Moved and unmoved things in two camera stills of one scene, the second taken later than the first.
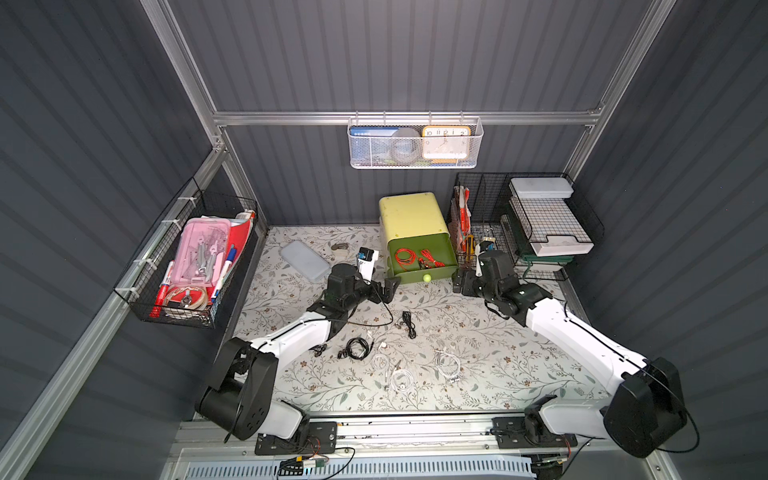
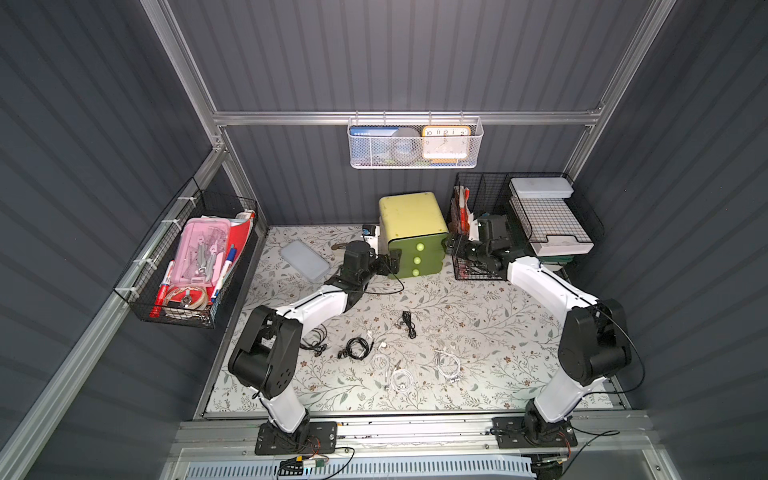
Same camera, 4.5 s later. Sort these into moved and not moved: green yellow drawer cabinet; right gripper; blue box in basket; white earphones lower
Moved: right gripper
Not moved: white earphones lower; blue box in basket; green yellow drawer cabinet
